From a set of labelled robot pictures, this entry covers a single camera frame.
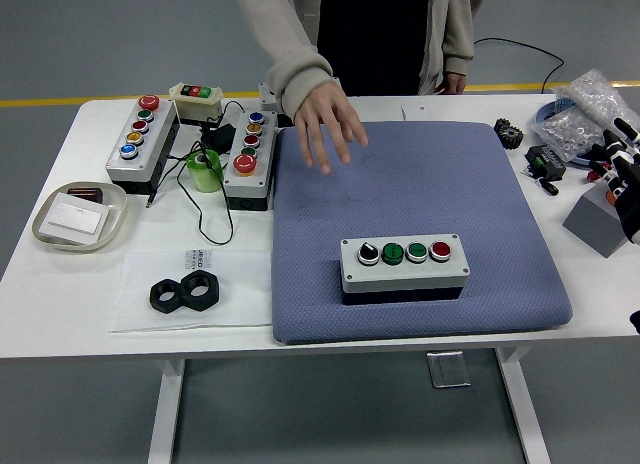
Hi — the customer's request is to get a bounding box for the small brown block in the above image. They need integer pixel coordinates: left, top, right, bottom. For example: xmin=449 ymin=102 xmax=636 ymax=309
xmin=67 ymin=186 xmax=105 ymax=204

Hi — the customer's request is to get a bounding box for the small black hex nut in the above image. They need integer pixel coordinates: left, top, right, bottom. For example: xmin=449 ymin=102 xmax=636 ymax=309
xmin=149 ymin=278 xmax=187 ymax=314

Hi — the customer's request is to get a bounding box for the grey five-button control box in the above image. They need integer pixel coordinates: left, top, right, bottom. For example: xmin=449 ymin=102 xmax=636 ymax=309
xmin=223 ymin=109 xmax=280 ymax=211
xmin=106 ymin=94 xmax=181 ymax=195

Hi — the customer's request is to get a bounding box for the grey four-button control box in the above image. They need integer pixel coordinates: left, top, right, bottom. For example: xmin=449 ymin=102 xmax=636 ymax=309
xmin=258 ymin=82 xmax=296 ymax=129
xmin=340 ymin=232 xmax=471 ymax=307

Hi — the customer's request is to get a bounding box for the metal bracket under table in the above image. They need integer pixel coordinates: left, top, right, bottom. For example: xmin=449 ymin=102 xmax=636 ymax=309
xmin=427 ymin=351 xmax=472 ymax=389

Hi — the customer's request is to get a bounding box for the grey block base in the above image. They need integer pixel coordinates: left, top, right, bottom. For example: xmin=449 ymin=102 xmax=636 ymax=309
xmin=562 ymin=187 xmax=629 ymax=259

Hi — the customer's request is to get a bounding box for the large black hex nut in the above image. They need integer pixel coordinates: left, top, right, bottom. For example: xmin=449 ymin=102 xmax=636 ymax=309
xmin=179 ymin=268 xmax=222 ymax=311

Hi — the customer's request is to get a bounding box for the cream red-green switch box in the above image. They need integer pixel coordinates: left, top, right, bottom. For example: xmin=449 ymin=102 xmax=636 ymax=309
xmin=168 ymin=83 xmax=226 ymax=127

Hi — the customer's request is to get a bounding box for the black module with green terminals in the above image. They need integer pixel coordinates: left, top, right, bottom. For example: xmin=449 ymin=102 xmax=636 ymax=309
xmin=524 ymin=144 xmax=568 ymax=182

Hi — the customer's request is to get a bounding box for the person's right hand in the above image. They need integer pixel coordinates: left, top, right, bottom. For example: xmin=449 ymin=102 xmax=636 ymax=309
xmin=293 ymin=78 xmax=370 ymax=176

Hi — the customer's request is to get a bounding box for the white oval tray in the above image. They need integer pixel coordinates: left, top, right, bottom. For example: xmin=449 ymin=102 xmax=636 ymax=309
xmin=32 ymin=181 xmax=129 ymax=254

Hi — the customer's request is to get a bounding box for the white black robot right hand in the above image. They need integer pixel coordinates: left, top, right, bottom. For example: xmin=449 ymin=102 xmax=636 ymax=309
xmin=587 ymin=116 xmax=640 ymax=245

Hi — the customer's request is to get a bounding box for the clear bag of washers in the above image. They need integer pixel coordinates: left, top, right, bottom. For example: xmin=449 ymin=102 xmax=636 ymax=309
xmin=532 ymin=106 xmax=626 ymax=160

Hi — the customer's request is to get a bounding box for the thin black adapter cord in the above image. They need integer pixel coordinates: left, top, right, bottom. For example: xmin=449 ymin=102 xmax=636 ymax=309
xmin=146 ymin=99 xmax=246 ymax=246

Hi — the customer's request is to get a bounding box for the black power adapter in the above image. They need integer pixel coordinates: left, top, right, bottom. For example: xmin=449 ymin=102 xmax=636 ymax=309
xmin=199 ymin=123 xmax=239 ymax=155

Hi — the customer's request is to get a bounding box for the clear printed plastic bag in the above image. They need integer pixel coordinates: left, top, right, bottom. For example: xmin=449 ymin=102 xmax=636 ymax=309
xmin=108 ymin=249 xmax=274 ymax=334

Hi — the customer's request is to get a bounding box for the black gear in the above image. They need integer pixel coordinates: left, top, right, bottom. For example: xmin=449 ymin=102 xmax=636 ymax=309
xmin=494 ymin=117 xmax=525 ymax=151

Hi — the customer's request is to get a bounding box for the blue plate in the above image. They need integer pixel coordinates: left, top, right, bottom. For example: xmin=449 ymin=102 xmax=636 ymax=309
xmin=534 ymin=101 xmax=637 ymax=166

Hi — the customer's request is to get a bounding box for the person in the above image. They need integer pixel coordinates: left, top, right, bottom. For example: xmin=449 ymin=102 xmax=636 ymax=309
xmin=232 ymin=0 xmax=489 ymax=116

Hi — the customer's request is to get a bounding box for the white table leg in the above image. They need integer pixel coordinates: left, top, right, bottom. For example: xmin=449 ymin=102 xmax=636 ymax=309
xmin=492 ymin=347 xmax=551 ymax=464
xmin=148 ymin=357 xmax=187 ymax=464

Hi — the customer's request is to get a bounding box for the green tape roll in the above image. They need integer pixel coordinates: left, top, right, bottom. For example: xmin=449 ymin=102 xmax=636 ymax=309
xmin=186 ymin=149 xmax=224 ymax=194

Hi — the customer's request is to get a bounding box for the white wall switch plate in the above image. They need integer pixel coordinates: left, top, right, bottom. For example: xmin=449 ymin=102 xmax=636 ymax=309
xmin=39 ymin=191 xmax=115 ymax=246

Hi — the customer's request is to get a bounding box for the bubble wrap bag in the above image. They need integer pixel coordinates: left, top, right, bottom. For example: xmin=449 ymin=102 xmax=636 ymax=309
xmin=553 ymin=68 xmax=640 ymax=145

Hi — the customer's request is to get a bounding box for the blue-grey cushion mat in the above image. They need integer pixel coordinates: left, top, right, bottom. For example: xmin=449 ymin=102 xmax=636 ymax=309
xmin=271 ymin=122 xmax=575 ymax=345

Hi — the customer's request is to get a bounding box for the black floor cable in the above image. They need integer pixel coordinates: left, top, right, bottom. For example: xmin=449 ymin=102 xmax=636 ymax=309
xmin=473 ymin=37 xmax=566 ymax=93

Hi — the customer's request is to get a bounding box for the person's left hand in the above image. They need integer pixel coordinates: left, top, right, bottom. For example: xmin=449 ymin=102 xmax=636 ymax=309
xmin=439 ymin=71 xmax=469 ymax=96

